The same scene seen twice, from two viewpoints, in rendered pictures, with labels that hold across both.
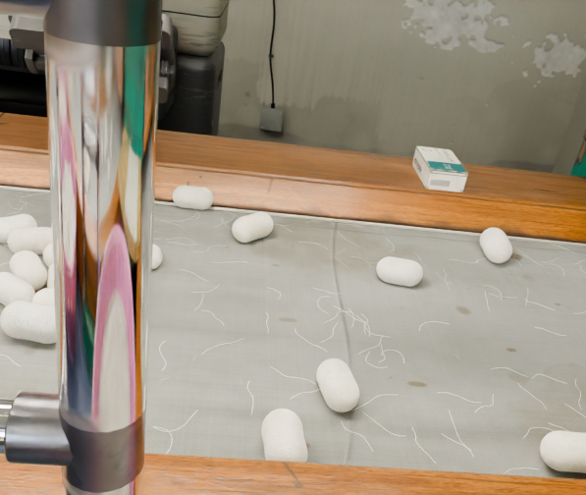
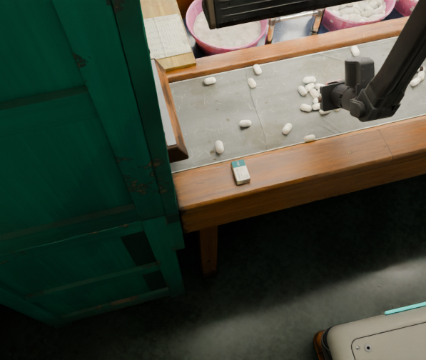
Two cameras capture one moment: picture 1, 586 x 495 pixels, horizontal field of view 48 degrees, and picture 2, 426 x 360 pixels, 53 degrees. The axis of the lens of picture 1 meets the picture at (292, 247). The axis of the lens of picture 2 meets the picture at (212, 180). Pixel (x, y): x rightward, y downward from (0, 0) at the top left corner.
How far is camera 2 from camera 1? 1.36 m
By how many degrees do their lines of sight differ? 89
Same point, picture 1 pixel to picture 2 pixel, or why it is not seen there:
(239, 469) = (261, 56)
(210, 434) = (269, 72)
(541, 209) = (203, 169)
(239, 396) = (267, 81)
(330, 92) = not seen: outside the picture
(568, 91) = not seen: outside the picture
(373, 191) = (259, 156)
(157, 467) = (271, 53)
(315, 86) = not seen: outside the picture
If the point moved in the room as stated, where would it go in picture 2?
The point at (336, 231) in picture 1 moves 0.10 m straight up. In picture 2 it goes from (265, 144) to (270, 123)
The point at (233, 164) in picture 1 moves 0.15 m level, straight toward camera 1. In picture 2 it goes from (306, 151) to (287, 107)
